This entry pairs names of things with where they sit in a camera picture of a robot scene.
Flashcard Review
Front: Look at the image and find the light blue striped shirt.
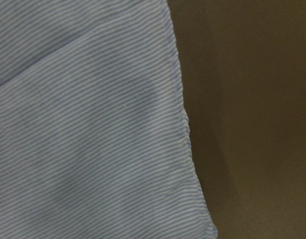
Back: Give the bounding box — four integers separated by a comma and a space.
0, 0, 217, 239

